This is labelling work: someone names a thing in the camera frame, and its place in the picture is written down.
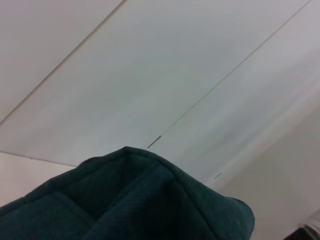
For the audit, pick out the dark blue insulated lunch bag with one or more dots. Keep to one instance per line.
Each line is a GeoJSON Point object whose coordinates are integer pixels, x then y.
{"type": "Point", "coordinates": [125, 200]}

